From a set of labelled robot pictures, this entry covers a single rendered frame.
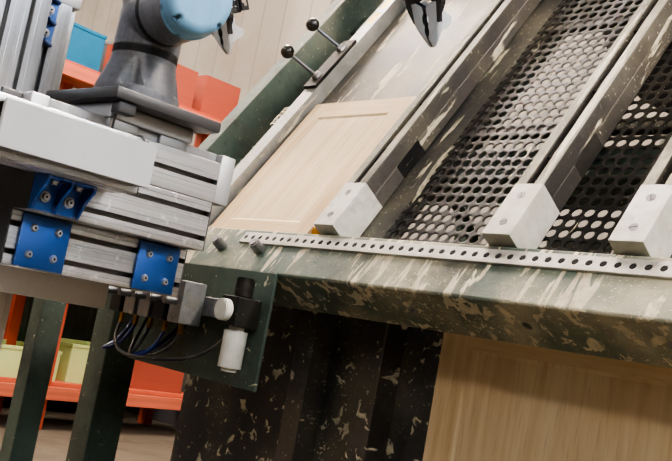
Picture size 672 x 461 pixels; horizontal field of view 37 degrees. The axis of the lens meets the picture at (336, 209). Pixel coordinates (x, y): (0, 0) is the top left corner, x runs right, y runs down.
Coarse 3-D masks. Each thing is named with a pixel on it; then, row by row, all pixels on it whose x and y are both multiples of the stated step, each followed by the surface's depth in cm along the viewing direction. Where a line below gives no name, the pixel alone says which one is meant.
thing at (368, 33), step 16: (400, 0) 285; (384, 16) 281; (368, 32) 277; (352, 48) 274; (368, 48) 277; (352, 64) 274; (336, 80) 270; (304, 96) 266; (320, 96) 266; (288, 112) 263; (304, 112) 263; (272, 128) 261; (288, 128) 260; (256, 144) 259; (272, 144) 256; (256, 160) 253; (240, 176) 250; (224, 208) 247
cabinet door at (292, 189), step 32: (416, 96) 235; (320, 128) 251; (352, 128) 241; (384, 128) 231; (288, 160) 247; (320, 160) 237; (352, 160) 228; (256, 192) 243; (288, 192) 234; (320, 192) 225; (224, 224) 238; (256, 224) 229; (288, 224) 221
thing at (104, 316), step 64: (128, 320) 254; (320, 320) 221; (128, 384) 254; (192, 384) 260; (320, 384) 221; (384, 384) 204; (192, 448) 254; (256, 448) 236; (320, 448) 219; (384, 448) 204
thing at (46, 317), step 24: (48, 312) 239; (48, 336) 240; (24, 360) 239; (48, 360) 240; (24, 384) 237; (48, 384) 240; (24, 408) 236; (24, 432) 236; (0, 456) 238; (24, 456) 236
